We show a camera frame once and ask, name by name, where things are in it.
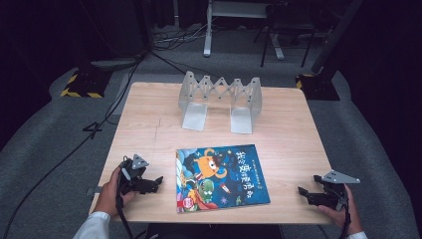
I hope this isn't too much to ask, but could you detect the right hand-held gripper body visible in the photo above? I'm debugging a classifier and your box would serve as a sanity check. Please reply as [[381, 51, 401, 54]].
[[317, 169, 361, 212]]

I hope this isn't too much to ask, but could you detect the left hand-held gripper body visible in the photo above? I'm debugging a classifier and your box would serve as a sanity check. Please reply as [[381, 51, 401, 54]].
[[117, 153, 150, 196]]

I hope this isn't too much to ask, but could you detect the person's right hand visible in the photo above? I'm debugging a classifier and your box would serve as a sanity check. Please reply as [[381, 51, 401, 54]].
[[316, 184, 365, 237]]

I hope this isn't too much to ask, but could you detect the person's left hand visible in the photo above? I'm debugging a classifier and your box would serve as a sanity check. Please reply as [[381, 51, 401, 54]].
[[94, 165, 137, 219]]

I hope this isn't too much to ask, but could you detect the blue picture book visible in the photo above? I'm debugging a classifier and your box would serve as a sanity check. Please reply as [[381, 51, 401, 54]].
[[175, 143, 272, 214]]

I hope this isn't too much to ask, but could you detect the grey expandable book rack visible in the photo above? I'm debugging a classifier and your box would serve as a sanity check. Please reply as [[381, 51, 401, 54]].
[[177, 70, 264, 135]]

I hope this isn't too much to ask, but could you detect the striped black stand base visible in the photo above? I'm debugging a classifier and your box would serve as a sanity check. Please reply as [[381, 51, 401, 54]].
[[60, 65, 113, 100], [295, 72, 341, 102]]

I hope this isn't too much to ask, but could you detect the black chair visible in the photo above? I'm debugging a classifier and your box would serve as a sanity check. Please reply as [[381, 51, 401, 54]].
[[253, 2, 317, 69]]

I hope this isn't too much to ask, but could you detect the right hand-held gripper black cable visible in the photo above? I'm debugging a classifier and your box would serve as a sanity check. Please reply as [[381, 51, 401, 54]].
[[337, 197, 353, 239]]

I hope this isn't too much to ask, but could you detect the hand-held gripper black cable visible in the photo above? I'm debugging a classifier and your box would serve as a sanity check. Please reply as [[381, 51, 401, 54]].
[[114, 190, 135, 239], [337, 197, 353, 239]]

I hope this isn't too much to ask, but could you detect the left hand-held gripper black cable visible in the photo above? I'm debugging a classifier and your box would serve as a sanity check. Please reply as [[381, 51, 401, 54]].
[[114, 190, 135, 239]]

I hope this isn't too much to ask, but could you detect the long black floor cable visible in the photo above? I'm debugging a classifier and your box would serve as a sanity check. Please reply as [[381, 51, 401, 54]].
[[0, 49, 148, 239]]

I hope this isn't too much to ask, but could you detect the bundle of floor cables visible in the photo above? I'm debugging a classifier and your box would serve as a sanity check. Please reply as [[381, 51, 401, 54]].
[[151, 22, 214, 52]]

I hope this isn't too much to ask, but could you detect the dark slanted stand post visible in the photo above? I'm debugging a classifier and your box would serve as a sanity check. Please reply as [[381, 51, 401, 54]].
[[311, 0, 365, 76]]

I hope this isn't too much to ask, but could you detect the white desk frame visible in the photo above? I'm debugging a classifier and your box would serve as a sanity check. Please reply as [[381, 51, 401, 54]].
[[202, 0, 287, 62]]

